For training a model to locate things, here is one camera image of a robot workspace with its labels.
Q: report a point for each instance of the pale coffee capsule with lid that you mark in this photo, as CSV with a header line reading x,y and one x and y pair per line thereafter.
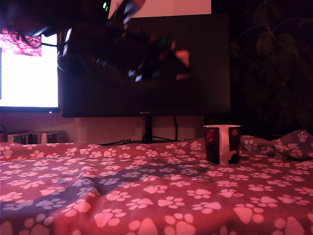
x,y
183,57

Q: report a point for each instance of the large dark monitor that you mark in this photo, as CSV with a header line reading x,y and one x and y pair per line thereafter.
x,y
195,98

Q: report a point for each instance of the black monitor stand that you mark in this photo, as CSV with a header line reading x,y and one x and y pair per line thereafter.
x,y
148,129

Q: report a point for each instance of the leafy house plant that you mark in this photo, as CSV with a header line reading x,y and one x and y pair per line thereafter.
x,y
269,36

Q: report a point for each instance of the small pale box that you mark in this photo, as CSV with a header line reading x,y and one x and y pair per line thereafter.
x,y
23,138
52,137

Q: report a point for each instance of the lit bright monitor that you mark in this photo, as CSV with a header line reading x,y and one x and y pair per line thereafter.
x,y
29,80

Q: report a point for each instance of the paw print fleece blanket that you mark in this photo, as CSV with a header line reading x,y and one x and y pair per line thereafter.
x,y
171,208

